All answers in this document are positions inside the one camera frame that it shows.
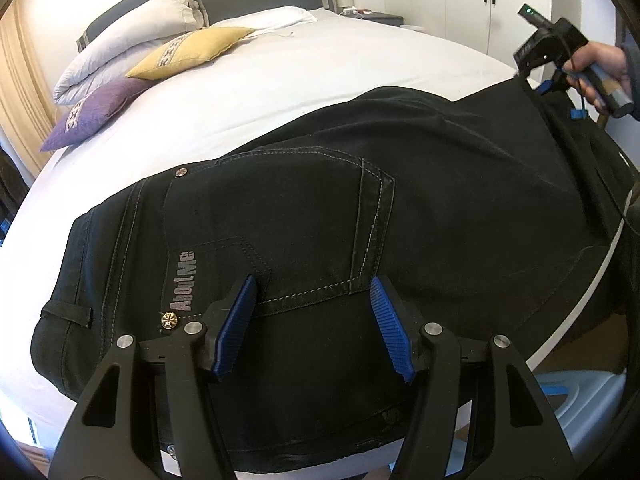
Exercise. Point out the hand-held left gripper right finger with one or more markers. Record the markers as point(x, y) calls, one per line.
point(392, 331)

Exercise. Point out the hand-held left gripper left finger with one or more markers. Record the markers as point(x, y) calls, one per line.
point(235, 330)

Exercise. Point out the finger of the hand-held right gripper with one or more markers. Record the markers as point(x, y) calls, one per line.
point(550, 87)
point(578, 114)

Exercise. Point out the black denim pants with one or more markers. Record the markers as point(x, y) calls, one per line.
point(300, 210)

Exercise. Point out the person's right hand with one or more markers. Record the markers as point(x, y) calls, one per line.
point(602, 60)

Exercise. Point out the dark grey nightstand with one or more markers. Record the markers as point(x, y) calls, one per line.
point(385, 18)

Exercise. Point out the white power strip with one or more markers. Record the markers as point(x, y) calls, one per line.
point(352, 10)

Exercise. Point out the bed with white sheet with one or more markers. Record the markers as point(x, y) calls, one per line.
point(250, 110)

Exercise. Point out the purple cushion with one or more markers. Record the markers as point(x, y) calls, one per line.
point(95, 110)

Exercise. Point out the dark hanging jacket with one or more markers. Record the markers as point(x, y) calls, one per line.
point(10, 180)

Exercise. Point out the yellow cushion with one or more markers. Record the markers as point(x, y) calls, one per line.
point(190, 50)

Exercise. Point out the white pillow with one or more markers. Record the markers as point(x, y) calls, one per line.
point(270, 17)

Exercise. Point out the folded white duvet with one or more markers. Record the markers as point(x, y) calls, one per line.
point(125, 35)

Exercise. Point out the beige curtain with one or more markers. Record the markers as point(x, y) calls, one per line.
point(20, 70)

